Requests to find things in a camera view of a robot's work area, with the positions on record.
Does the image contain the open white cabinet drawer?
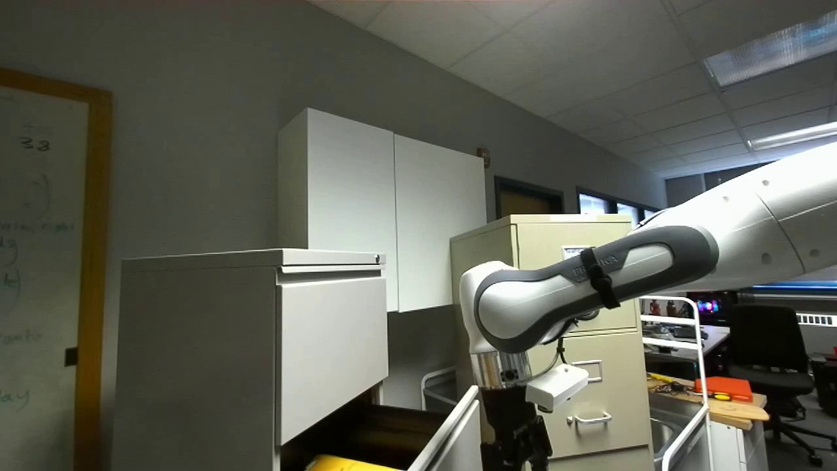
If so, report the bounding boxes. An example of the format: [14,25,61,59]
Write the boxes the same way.
[281,385,485,471]

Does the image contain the beige file cabinet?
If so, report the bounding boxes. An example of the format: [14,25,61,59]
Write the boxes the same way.
[449,214,655,471]

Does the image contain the white file cabinet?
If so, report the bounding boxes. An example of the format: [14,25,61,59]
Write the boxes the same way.
[111,248,485,471]

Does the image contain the yellow folder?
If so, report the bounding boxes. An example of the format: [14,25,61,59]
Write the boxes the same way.
[305,454,401,471]

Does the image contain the white toy kitchen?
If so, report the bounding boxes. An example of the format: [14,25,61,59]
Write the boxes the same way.
[640,295,770,471]

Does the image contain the orange box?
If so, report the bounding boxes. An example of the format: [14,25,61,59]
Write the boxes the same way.
[694,375,755,403]

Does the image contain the desk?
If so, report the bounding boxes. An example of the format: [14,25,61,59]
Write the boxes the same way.
[642,323,731,364]

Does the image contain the wooden board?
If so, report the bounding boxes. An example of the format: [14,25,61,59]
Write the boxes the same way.
[646,372,770,431]

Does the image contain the row of windows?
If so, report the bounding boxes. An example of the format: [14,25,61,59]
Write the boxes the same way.
[576,187,662,228]

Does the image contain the black office chair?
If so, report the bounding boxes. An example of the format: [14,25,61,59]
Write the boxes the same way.
[725,304,826,466]

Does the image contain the ceiling light panel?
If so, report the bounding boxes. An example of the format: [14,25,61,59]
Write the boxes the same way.
[702,9,837,90]
[745,120,837,152]

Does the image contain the white wire rack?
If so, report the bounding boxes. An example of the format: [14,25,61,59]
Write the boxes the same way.
[420,366,459,412]

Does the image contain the white wall cabinet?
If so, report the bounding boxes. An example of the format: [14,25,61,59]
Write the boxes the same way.
[277,107,488,314]

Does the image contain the whiteboard with wooden frame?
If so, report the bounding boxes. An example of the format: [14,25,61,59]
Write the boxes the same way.
[0,68,114,471]

